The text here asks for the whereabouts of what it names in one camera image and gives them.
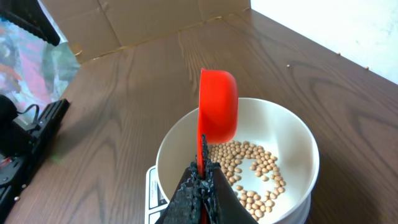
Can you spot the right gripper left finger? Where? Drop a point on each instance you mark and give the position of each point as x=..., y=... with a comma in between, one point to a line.
x=185, y=205

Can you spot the colourful plastic sheet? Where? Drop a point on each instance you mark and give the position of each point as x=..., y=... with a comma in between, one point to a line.
x=32, y=70

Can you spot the red plastic measuring scoop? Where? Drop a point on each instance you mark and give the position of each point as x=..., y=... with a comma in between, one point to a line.
x=217, y=111

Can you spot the cream ceramic bowl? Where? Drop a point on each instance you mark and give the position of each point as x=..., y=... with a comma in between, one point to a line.
x=265, y=124

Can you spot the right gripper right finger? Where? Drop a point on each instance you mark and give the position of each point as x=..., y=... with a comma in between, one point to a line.
x=221, y=204

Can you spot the pile of soybeans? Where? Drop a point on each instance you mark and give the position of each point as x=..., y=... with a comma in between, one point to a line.
x=253, y=174

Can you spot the brown cardboard panel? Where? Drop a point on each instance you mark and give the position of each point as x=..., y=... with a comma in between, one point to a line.
x=96, y=27

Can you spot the white digital kitchen scale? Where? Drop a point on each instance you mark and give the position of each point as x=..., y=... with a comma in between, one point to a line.
x=155, y=203

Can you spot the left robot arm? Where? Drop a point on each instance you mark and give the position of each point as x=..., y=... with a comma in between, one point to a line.
x=23, y=149

